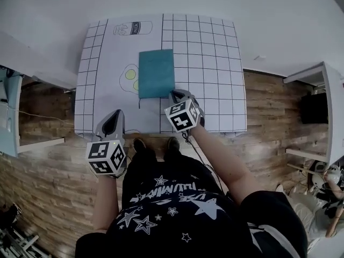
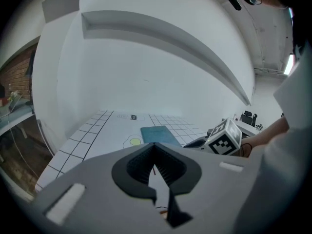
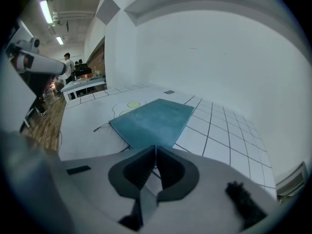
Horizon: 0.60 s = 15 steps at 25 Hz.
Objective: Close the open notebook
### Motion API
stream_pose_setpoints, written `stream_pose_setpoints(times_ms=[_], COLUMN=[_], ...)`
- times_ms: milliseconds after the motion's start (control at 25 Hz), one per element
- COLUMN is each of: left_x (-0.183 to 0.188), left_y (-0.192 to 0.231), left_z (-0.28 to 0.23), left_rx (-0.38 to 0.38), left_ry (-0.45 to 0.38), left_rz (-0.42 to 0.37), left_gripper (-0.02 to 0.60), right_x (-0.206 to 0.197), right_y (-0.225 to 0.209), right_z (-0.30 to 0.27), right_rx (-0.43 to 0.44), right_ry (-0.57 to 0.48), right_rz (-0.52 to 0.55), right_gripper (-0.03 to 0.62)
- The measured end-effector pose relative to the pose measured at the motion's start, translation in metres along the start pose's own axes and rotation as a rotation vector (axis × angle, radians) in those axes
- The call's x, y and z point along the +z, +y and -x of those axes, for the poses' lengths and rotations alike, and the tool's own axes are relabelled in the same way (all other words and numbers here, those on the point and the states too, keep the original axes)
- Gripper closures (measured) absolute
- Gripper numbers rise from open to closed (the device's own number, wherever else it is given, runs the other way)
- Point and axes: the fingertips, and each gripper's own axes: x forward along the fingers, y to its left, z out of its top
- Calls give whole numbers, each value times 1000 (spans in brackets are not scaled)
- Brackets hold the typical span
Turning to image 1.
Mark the black star-print T-shirt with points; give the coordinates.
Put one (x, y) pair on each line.
(174, 214)

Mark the white round device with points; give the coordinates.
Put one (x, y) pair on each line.
(333, 171)

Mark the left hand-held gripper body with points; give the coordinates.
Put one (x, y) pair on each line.
(104, 157)

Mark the white cabinet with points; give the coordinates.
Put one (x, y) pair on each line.
(334, 103)

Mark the person's black right shoe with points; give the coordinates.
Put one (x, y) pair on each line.
(173, 144)

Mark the black box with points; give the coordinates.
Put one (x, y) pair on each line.
(314, 107)

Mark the white frame rack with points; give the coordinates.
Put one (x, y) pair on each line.
(13, 246)

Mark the person's black trousers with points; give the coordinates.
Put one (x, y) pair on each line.
(145, 160)

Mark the person's left forearm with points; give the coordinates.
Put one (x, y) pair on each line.
(106, 203)

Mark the white black-grid tablecloth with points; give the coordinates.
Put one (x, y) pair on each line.
(209, 77)

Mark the light blue desk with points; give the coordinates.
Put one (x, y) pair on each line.
(13, 122)

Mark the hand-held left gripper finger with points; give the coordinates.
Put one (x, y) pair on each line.
(107, 124)
(120, 125)

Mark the teal-covered notebook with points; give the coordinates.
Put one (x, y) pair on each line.
(156, 74)

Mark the white wall socket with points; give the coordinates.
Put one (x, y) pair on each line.
(260, 57)

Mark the person's right forearm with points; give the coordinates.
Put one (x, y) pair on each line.
(223, 165)

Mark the person's black left shoe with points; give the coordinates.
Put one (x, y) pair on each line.
(139, 145)

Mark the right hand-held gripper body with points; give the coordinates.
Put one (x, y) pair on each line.
(182, 117)

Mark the person's black shoe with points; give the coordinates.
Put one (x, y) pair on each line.
(173, 144)
(139, 145)

